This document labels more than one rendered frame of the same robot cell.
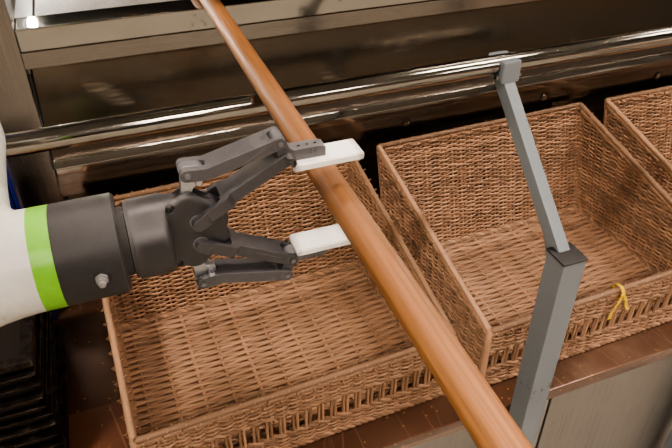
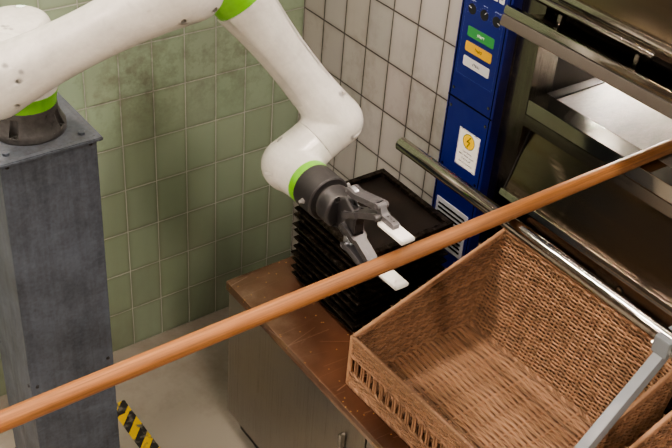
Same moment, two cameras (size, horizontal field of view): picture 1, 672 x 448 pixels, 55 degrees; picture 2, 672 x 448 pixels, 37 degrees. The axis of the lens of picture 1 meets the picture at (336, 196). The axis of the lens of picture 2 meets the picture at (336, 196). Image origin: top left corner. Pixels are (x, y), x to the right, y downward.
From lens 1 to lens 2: 148 cm
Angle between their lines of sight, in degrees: 58
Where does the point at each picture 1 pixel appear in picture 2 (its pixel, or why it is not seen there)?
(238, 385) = (451, 404)
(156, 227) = (328, 199)
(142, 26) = (592, 147)
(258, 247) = (362, 249)
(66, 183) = not seen: hidden behind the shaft
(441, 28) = not seen: outside the picture
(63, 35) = (549, 120)
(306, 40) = not seen: outside the picture
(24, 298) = (284, 185)
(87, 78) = (555, 155)
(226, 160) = (359, 196)
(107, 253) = (308, 193)
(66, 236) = (306, 176)
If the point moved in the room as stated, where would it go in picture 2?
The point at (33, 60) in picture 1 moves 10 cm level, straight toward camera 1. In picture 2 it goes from (529, 123) to (500, 135)
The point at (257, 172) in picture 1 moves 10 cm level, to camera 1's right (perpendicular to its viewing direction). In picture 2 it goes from (368, 212) to (385, 246)
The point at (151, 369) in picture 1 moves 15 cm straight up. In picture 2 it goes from (441, 351) to (449, 304)
